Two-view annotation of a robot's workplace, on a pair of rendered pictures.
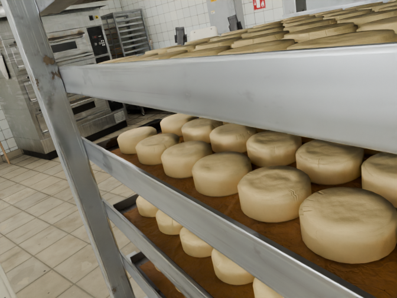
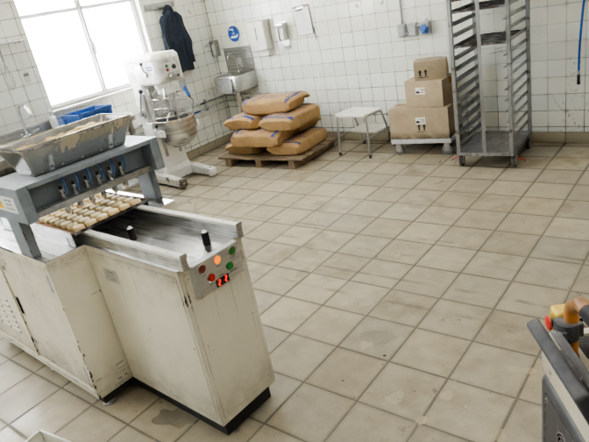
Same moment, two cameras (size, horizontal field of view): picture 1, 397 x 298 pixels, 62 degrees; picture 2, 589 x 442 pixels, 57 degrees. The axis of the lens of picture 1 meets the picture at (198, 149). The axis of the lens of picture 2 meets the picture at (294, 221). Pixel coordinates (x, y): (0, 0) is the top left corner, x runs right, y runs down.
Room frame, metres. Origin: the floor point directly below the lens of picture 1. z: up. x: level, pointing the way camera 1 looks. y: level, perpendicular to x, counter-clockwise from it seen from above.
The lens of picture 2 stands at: (1.54, -0.99, 1.71)
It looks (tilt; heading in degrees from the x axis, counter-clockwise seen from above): 22 degrees down; 88
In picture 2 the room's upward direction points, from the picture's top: 11 degrees counter-clockwise
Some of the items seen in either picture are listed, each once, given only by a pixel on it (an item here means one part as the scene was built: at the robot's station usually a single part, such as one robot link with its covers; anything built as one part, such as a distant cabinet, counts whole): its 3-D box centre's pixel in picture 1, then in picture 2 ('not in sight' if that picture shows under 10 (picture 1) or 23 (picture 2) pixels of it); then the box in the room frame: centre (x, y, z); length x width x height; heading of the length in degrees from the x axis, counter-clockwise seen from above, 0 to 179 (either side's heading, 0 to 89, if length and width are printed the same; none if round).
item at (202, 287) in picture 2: not in sight; (216, 268); (1.29, 0.97, 0.77); 0.24 x 0.04 x 0.14; 43
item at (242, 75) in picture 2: not in sight; (237, 71); (1.51, 6.04, 0.93); 0.99 x 0.38 x 1.09; 136
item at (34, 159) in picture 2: not in sight; (69, 144); (0.70, 1.61, 1.25); 0.56 x 0.29 x 0.14; 43
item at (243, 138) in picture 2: not in sight; (262, 135); (1.64, 5.02, 0.32); 0.72 x 0.42 x 0.17; 140
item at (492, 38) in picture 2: not in sight; (490, 38); (3.65, 3.62, 1.05); 0.60 x 0.40 x 0.01; 49
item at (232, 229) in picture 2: not in sight; (109, 204); (0.73, 1.79, 0.87); 2.01 x 0.03 x 0.07; 133
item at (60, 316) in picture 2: not in sight; (78, 279); (0.37, 1.96, 0.42); 1.28 x 0.72 x 0.84; 133
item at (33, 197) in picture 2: not in sight; (86, 192); (0.70, 1.61, 1.01); 0.72 x 0.33 x 0.34; 43
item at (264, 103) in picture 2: not in sight; (274, 103); (1.84, 5.15, 0.62); 0.72 x 0.42 x 0.17; 142
